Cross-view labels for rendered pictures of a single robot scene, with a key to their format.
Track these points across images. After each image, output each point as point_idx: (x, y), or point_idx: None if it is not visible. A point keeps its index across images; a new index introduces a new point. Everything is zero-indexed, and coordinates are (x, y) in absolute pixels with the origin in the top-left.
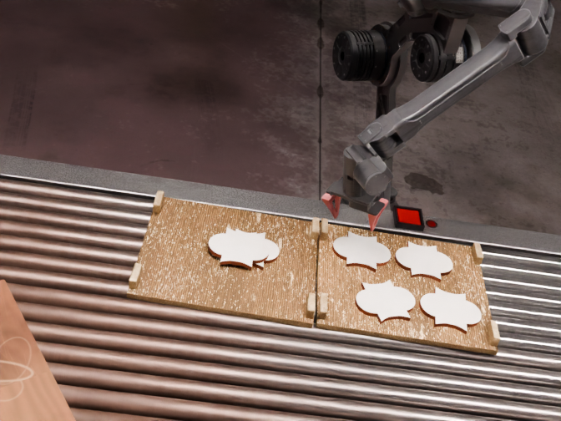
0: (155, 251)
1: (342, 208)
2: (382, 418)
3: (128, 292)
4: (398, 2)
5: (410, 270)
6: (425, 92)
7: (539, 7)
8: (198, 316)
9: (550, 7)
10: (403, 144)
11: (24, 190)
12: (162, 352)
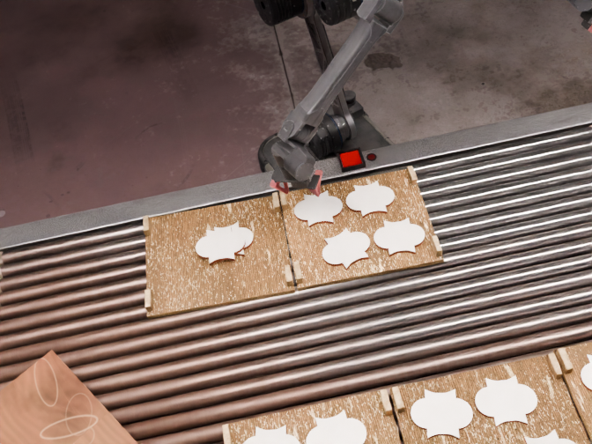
0: (158, 270)
1: None
2: (366, 349)
3: (148, 315)
4: None
5: (360, 211)
6: (318, 82)
7: None
8: (206, 314)
9: None
10: (315, 128)
11: (41, 252)
12: (188, 354)
